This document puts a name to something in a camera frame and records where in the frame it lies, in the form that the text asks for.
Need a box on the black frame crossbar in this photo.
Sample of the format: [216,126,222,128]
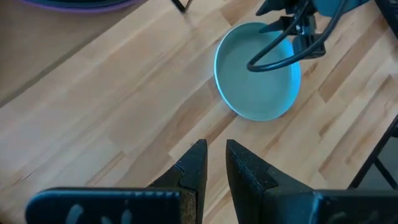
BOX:
[347,114,398,191]

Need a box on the sage green plate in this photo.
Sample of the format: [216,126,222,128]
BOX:
[213,21,302,123]

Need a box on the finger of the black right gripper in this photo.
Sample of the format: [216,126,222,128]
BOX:
[258,16,300,33]
[255,0,295,16]

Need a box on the purple plate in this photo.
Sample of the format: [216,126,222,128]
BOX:
[18,0,141,14]

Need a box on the dark teal plate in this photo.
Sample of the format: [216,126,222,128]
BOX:
[29,0,131,9]

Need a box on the black shelf support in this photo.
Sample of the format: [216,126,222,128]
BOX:
[170,0,194,14]

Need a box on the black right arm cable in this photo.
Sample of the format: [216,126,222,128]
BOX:
[246,0,348,73]

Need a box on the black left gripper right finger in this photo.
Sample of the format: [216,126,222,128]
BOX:
[225,139,315,224]

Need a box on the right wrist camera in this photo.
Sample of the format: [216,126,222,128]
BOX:
[292,32,327,60]

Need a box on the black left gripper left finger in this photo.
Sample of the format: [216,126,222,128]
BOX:
[146,138,208,224]

